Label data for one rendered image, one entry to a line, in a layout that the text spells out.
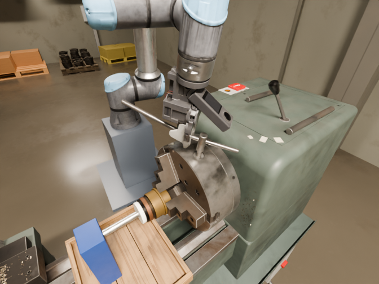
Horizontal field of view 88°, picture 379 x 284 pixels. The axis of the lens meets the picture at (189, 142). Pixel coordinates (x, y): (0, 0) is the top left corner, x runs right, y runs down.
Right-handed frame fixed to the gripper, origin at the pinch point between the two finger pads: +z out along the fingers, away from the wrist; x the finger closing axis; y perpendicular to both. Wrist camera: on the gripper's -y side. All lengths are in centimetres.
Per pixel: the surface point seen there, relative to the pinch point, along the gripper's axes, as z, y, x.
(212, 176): 5.9, -9.3, 4.4
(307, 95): 2, -40, -52
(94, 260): 21.5, 13.4, 30.8
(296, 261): 117, -95, -27
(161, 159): 9.5, 7.4, 1.9
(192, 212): 15.2, -6.8, 12.1
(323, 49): 35, -101, -251
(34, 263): 27, 30, 36
